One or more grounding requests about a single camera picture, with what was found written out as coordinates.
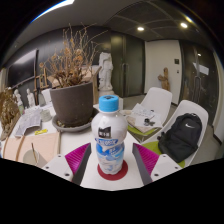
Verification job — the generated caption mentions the white drink bottle blue cap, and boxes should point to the white drink bottle blue cap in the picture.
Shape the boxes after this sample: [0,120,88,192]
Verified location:
[90,94,128,176]

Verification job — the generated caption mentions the wooden easel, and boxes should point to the wooden easel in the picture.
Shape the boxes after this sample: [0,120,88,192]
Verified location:
[33,66,49,104]

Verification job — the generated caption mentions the flat round red coaster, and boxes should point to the flat round red coaster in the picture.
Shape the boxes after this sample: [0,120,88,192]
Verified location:
[96,159,129,182]

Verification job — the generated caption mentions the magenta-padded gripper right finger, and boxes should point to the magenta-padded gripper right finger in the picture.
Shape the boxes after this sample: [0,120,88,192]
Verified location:
[132,142,183,186]

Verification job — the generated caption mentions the black backpack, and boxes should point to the black backpack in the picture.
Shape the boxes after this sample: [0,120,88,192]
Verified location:
[157,112,203,164]

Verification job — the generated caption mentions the tall white plaster statue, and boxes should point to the tall white plaster statue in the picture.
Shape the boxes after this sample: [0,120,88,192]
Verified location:
[97,51,115,98]

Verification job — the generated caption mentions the yellow tag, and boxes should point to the yellow tag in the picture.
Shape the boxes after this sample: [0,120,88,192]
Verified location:
[34,128,49,136]

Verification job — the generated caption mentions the small white cup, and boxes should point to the small white cup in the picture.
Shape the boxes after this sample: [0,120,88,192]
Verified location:
[39,109,53,123]

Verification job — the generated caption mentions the brown rocky sculpture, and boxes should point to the brown rocky sculpture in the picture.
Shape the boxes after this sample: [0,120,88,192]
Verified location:
[0,88,20,141]

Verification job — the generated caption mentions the dark wall screen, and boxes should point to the dark wall screen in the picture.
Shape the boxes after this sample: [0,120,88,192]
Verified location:
[7,49,39,88]

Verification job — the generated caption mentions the long ceiling light panel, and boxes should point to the long ceiling light panel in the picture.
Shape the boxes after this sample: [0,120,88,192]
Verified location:
[31,0,76,24]

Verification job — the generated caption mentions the thin wooden stick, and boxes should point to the thin wooden stick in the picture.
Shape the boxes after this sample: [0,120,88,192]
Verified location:
[30,142,38,165]

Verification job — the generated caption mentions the brown cardboard box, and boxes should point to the brown cardboard box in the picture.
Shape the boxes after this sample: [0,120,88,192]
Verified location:
[89,65,102,105]

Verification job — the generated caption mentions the stack of papers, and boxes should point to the stack of papers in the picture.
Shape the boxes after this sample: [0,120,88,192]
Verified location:
[125,103,163,134]

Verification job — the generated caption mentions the small white plaster figure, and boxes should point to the small white plaster figure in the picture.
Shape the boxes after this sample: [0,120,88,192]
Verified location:
[26,88,36,108]

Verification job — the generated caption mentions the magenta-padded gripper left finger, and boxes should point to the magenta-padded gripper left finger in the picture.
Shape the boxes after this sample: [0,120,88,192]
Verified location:
[42,142,92,185]

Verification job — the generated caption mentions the white plaster bust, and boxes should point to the white plaster bust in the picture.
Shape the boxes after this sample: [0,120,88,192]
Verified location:
[13,88,24,108]

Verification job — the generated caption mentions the open newspaper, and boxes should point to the open newspaper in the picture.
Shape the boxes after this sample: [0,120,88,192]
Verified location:
[13,108,44,138]

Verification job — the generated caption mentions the wooden figure sculpture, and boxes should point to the wooden figure sculpture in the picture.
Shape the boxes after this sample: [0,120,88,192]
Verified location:
[157,67,171,92]

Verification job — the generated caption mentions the green seat cushion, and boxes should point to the green seat cushion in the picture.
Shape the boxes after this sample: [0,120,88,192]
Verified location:
[141,140,186,169]
[127,123,159,136]

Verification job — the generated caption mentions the grey plant saucer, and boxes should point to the grey plant saucer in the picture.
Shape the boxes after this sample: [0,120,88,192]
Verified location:
[51,106,100,133]

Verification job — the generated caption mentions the dried plant in grey pot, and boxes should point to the dried plant in grey pot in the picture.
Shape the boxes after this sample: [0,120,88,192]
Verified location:
[39,23,109,128]

